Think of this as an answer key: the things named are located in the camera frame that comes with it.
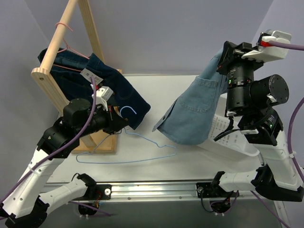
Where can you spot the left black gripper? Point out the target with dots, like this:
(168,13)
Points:
(111,119)

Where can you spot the pink wire hanger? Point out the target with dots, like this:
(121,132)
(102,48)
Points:
(68,47)

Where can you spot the dark blue denim skirt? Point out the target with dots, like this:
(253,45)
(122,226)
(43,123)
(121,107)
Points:
(73,74)

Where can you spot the aluminium mounting rail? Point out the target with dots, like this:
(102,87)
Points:
(152,192)

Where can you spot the light blue denim skirt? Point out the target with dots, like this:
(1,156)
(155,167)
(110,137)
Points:
(189,119)

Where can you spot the light blue wire hanger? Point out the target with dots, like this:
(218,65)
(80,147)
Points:
(135,147)

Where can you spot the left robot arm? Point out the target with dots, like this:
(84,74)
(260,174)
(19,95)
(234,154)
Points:
(26,206)

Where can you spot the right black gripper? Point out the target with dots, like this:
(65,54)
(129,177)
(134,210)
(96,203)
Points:
(239,56)

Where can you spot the white plastic basket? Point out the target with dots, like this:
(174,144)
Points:
(233,146)

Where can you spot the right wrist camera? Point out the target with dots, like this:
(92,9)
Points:
(266,52)

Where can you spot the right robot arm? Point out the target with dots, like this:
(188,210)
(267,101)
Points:
(254,101)

